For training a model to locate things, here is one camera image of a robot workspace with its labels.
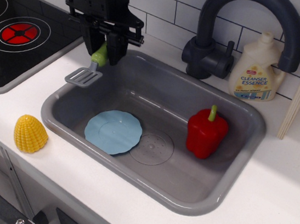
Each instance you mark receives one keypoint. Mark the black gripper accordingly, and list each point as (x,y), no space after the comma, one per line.
(114,18)

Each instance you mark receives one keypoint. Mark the grey spatula green handle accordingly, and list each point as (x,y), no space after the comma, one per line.
(84,77)

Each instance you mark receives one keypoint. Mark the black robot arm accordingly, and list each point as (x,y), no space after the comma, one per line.
(107,21)

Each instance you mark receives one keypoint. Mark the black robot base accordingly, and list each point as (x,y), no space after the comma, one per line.
(14,214)

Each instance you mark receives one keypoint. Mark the light blue plate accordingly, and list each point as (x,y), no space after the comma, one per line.
(113,132)

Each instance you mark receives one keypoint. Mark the grey plastic sink basin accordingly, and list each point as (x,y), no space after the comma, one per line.
(163,99)

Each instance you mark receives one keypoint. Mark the black toy stove top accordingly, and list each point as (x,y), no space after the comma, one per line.
(33,34)

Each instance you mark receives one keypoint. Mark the dark grey faucet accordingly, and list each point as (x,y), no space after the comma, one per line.
(204,60)

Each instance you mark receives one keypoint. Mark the yellow toy corn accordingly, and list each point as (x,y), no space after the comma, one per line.
(29,134)

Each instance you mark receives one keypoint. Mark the red toy bell pepper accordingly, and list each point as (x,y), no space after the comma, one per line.
(206,130)

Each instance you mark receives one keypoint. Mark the cream cleanser bottle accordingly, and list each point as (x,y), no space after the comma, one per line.
(254,77)

